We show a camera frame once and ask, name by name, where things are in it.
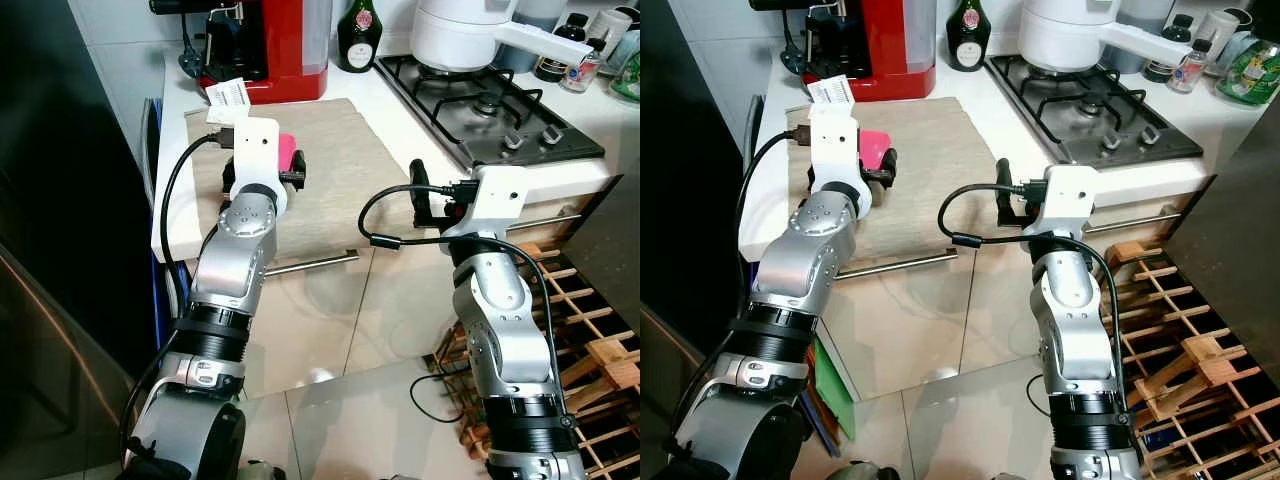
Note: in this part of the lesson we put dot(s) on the pink lidded container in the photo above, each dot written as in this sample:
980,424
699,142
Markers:
872,148
286,150

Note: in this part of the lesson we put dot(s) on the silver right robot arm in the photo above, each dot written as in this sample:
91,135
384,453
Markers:
1070,330
500,320

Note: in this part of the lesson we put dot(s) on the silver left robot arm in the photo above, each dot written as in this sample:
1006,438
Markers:
800,260
225,270

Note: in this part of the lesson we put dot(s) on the beige wooden worktop board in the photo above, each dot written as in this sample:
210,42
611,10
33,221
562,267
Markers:
940,190
340,190

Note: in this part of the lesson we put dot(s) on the white printed paper tag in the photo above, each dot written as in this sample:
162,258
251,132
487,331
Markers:
228,98
830,92

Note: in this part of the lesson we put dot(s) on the red coffee machine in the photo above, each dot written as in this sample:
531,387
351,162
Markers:
900,55
290,60

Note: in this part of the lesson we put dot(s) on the cream kitchen counter cabinet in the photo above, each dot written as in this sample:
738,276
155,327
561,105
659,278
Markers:
320,300
920,300

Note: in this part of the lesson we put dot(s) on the dark green glass bottle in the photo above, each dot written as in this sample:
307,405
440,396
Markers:
968,45
360,45

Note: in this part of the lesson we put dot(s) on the dark sauce bottle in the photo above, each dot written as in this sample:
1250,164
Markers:
555,65
1160,68

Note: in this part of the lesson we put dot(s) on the dark grey panel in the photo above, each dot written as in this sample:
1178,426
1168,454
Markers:
1230,240
615,260

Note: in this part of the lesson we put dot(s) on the blue cutting board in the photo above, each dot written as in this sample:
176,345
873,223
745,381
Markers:
158,300
815,435

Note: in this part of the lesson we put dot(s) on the dark tall appliance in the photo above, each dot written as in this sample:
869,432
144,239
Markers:
60,150
680,150

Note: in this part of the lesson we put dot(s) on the grey jar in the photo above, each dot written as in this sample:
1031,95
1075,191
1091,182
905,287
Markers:
540,12
1150,20

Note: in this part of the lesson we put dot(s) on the green cutting board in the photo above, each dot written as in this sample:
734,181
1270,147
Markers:
835,395

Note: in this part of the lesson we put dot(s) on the wooden wine rack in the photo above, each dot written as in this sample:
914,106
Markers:
1200,360
605,360

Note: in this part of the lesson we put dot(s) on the white mug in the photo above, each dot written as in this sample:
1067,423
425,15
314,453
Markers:
1222,28
612,25

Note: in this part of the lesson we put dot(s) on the brushed steel panel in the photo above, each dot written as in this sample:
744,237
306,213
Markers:
665,420
50,400

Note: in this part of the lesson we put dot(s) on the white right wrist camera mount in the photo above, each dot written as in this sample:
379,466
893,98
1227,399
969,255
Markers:
495,200
1070,200

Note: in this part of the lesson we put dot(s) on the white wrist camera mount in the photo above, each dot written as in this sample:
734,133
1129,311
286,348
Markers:
835,150
495,200
258,150
1070,200

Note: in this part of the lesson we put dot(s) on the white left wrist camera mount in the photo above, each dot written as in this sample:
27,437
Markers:
835,150
258,150

